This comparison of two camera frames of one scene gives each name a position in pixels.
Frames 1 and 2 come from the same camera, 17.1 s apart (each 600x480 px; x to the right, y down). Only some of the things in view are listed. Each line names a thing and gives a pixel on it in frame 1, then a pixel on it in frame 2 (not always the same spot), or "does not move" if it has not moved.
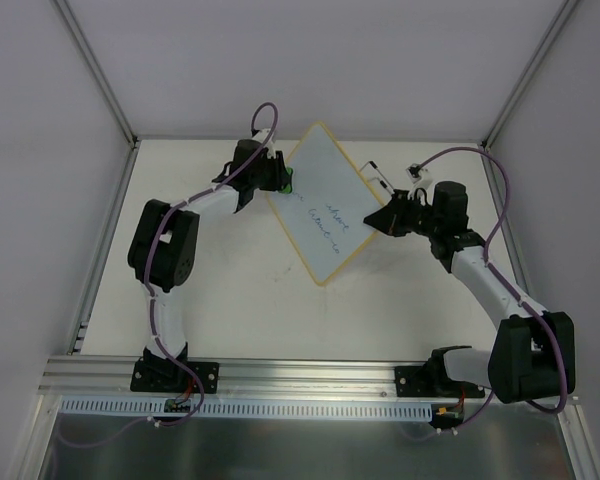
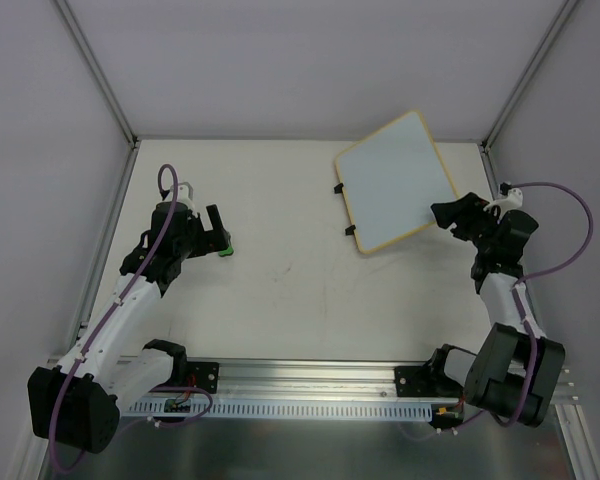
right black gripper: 406,214 → 466,221
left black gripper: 276,172 → 210,237
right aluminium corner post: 563,16 does not move
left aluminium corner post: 100,72 does not move
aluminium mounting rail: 240,377 does not move
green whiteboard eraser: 289,187 → 228,251
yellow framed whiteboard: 323,217 → 391,179
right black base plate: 432,381 does not move
